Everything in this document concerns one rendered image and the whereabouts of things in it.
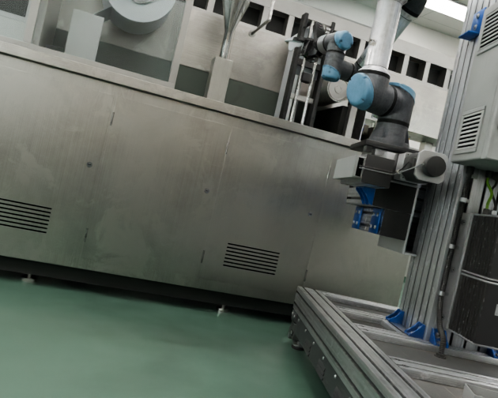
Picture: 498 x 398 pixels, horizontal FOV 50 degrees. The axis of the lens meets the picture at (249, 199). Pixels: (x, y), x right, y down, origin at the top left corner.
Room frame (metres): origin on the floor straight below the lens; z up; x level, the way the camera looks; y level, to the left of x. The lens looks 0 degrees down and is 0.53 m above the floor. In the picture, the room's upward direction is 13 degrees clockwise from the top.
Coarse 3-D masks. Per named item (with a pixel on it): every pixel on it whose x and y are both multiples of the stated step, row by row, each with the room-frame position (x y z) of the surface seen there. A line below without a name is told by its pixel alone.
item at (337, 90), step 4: (340, 80) 2.71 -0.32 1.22; (332, 84) 2.70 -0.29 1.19; (336, 84) 2.71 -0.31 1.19; (340, 84) 2.71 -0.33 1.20; (344, 84) 2.72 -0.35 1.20; (328, 88) 2.69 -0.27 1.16; (332, 88) 2.70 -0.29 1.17; (336, 88) 2.70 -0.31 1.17; (340, 88) 2.71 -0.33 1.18; (344, 88) 2.72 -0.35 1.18; (332, 92) 2.70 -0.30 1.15; (336, 92) 2.71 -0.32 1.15; (340, 92) 2.71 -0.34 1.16; (344, 92) 2.72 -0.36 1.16; (332, 96) 2.70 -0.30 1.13; (336, 96) 2.71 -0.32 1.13; (340, 96) 2.72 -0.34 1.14; (344, 96) 2.72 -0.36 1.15; (340, 100) 2.71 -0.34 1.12
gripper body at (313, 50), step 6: (306, 42) 2.26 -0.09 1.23; (312, 42) 2.24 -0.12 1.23; (306, 48) 2.24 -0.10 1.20; (312, 48) 2.24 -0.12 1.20; (300, 54) 2.26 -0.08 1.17; (306, 54) 2.24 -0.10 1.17; (312, 54) 2.21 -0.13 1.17; (318, 54) 2.20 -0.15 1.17; (306, 60) 2.30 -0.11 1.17; (312, 60) 2.28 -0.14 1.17
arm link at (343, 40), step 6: (330, 36) 2.10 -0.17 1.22; (336, 36) 2.07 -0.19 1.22; (342, 36) 2.05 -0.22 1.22; (348, 36) 2.07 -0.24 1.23; (324, 42) 2.13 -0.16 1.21; (330, 42) 2.09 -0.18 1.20; (336, 42) 2.07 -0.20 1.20; (342, 42) 2.06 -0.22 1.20; (348, 42) 2.07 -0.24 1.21; (324, 48) 2.15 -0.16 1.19; (330, 48) 2.09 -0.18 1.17; (336, 48) 2.08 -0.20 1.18; (342, 48) 2.07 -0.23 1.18; (348, 48) 2.08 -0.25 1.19
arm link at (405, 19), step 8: (416, 0) 1.91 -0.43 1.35; (424, 0) 1.92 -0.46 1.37; (408, 8) 1.94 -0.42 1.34; (416, 8) 1.94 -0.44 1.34; (400, 16) 1.98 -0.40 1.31; (408, 16) 1.96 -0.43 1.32; (416, 16) 1.97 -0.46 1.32; (400, 24) 1.99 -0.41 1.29; (408, 24) 2.01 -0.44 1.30; (400, 32) 2.02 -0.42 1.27; (360, 56) 2.12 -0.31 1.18; (360, 64) 2.12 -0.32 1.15
